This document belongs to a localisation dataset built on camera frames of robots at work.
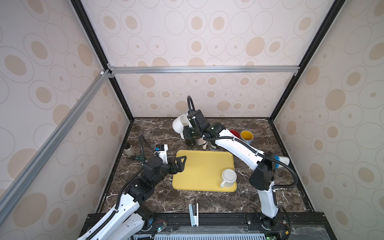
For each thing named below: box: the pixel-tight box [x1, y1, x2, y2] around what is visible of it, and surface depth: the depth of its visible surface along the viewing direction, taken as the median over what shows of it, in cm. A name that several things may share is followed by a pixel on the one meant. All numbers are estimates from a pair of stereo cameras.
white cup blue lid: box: [274, 155, 290, 170], surface depth 91 cm
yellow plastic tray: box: [172, 150, 237, 192], surface depth 91 cm
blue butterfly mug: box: [240, 130, 254, 145], surface depth 98 cm
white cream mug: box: [220, 168, 237, 188], surface depth 83 cm
